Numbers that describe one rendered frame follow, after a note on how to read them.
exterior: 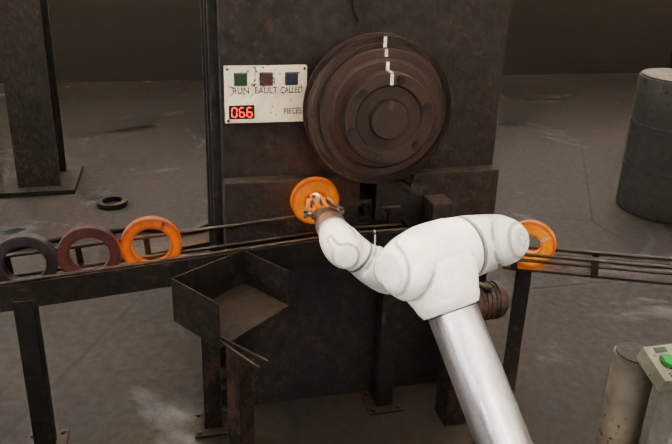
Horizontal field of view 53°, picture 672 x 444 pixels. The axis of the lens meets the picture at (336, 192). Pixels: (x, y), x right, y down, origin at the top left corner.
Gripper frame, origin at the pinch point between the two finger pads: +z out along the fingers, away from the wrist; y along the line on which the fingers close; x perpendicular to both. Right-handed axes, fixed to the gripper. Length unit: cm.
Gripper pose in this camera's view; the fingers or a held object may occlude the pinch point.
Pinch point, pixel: (315, 195)
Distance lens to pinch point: 218.4
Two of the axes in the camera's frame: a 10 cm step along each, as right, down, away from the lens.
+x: 0.4, -9.2, -4.0
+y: 9.7, -0.6, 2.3
